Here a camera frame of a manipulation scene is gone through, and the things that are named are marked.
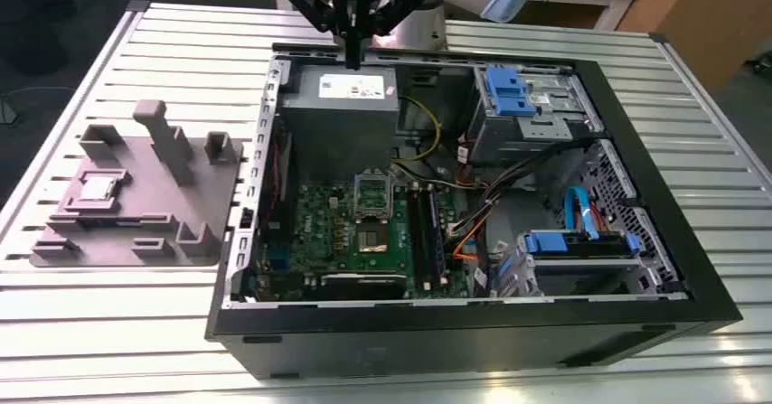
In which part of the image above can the metal socket cover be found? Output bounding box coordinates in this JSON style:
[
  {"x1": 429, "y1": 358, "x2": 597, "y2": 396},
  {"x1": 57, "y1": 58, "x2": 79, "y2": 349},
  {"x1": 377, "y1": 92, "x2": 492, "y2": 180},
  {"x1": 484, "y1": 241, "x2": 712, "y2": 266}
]
[{"x1": 353, "y1": 171, "x2": 398, "y2": 223}]

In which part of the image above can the hard disk in blue carrier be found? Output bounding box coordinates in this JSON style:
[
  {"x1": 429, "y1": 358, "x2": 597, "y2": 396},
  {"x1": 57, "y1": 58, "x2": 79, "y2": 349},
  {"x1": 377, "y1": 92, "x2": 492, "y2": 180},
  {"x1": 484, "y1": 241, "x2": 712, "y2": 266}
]
[{"x1": 521, "y1": 230, "x2": 642, "y2": 260}]

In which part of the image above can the black wire bundle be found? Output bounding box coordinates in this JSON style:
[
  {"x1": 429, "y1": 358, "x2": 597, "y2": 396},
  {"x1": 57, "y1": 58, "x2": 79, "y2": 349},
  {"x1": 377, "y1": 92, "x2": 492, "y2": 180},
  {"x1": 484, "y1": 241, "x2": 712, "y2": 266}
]
[{"x1": 445, "y1": 136, "x2": 608, "y2": 238}]

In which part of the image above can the yellow wire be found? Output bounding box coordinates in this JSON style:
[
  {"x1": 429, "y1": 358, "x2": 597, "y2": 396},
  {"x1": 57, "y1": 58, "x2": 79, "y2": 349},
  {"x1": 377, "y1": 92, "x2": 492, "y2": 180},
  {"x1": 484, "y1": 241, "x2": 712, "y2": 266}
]
[{"x1": 392, "y1": 95, "x2": 443, "y2": 164}]

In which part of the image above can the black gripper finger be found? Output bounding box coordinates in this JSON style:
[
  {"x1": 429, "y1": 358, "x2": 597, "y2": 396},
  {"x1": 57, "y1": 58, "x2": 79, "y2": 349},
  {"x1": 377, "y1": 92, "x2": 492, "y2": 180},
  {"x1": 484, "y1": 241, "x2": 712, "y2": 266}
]
[
  {"x1": 356, "y1": 0, "x2": 428, "y2": 70},
  {"x1": 274, "y1": 0, "x2": 358, "y2": 70}
]

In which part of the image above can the CPU socket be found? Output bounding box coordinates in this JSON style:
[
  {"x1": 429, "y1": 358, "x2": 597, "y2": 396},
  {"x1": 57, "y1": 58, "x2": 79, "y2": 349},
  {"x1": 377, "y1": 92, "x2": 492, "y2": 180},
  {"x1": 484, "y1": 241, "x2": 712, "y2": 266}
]
[{"x1": 356, "y1": 224, "x2": 393, "y2": 255}]

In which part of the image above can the blue wire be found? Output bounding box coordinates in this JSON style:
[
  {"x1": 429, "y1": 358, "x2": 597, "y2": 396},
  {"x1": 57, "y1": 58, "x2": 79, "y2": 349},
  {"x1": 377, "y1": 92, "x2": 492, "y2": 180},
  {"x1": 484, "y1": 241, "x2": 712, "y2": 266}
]
[{"x1": 565, "y1": 186, "x2": 604, "y2": 242}]

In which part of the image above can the blue plastic drive latch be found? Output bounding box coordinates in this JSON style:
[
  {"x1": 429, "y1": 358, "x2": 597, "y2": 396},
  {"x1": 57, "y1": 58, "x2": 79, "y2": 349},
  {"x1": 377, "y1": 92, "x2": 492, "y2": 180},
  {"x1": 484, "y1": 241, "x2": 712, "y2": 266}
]
[{"x1": 485, "y1": 67, "x2": 539, "y2": 118}]

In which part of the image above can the wooden cabinet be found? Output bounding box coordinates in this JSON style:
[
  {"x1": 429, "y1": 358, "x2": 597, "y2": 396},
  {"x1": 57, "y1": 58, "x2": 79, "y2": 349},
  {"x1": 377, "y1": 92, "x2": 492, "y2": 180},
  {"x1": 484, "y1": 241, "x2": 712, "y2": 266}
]
[{"x1": 620, "y1": 0, "x2": 772, "y2": 93}]

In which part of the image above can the grey metal disk bay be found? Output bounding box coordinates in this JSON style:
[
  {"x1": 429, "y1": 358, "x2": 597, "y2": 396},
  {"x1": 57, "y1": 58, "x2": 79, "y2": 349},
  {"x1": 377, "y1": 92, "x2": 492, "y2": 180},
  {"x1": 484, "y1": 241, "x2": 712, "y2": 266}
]
[{"x1": 497, "y1": 230, "x2": 690, "y2": 296}]

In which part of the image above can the red wire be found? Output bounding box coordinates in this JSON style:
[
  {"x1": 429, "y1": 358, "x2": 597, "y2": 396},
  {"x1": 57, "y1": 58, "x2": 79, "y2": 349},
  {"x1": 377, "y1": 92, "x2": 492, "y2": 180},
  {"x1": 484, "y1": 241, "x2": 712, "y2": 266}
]
[{"x1": 576, "y1": 204, "x2": 612, "y2": 239}]

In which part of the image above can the grey power supply unit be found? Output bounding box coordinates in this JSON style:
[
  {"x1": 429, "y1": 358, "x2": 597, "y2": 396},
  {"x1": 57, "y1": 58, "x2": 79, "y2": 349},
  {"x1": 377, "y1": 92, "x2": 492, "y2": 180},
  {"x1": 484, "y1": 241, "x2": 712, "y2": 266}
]
[{"x1": 278, "y1": 64, "x2": 404, "y2": 174}]

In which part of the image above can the black RAM slot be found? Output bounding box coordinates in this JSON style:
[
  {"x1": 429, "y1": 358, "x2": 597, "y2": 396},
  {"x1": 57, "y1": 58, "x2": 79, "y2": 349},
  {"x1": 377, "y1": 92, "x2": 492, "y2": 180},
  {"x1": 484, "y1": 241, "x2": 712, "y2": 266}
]
[{"x1": 405, "y1": 184, "x2": 428, "y2": 288}]

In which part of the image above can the black PC case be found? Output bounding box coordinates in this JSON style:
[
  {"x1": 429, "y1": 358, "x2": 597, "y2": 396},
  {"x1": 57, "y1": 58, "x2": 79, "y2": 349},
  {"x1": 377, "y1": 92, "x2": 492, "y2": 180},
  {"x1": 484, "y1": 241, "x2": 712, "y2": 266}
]
[{"x1": 205, "y1": 42, "x2": 743, "y2": 381}]

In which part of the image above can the CPU with silver top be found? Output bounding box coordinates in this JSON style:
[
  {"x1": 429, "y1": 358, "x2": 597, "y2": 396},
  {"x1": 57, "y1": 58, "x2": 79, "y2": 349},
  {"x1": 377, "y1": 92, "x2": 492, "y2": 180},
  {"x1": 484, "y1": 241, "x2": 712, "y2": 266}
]
[{"x1": 81, "y1": 176, "x2": 118, "y2": 202}]

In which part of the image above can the grey metal drive cage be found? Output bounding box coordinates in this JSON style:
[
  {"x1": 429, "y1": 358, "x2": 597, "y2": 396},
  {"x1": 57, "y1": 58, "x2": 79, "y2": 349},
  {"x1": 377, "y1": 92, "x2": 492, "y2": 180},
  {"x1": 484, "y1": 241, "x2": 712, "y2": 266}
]
[{"x1": 469, "y1": 64, "x2": 604, "y2": 165}]

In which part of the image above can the orange wire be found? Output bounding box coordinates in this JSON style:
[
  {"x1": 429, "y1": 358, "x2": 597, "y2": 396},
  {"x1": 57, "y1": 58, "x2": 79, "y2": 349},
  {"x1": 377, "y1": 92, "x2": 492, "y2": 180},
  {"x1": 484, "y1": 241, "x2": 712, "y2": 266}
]
[{"x1": 452, "y1": 222, "x2": 484, "y2": 265}]

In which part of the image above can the RAM stick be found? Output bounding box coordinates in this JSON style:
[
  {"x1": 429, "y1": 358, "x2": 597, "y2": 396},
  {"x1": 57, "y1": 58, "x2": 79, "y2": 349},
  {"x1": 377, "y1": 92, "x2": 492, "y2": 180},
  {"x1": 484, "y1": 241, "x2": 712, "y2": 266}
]
[{"x1": 420, "y1": 185, "x2": 453, "y2": 283}]

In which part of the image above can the green motherboard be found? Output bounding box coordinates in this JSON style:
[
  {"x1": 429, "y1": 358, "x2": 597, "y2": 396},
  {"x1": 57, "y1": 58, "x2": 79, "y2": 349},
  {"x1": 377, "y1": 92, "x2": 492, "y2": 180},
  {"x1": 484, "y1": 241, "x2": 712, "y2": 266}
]
[{"x1": 250, "y1": 180, "x2": 479, "y2": 301}]

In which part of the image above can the metal locking lever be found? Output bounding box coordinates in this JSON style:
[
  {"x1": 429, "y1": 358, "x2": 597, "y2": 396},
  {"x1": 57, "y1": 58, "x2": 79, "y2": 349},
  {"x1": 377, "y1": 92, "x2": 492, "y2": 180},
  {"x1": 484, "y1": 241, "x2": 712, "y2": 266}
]
[{"x1": 390, "y1": 168, "x2": 405, "y2": 224}]

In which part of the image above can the grey plastic parts rack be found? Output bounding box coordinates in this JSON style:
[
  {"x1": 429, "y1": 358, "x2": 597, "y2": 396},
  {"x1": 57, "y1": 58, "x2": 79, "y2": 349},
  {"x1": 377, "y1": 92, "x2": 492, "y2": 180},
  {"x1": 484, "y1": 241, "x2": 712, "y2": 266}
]
[{"x1": 28, "y1": 99, "x2": 247, "y2": 268}]

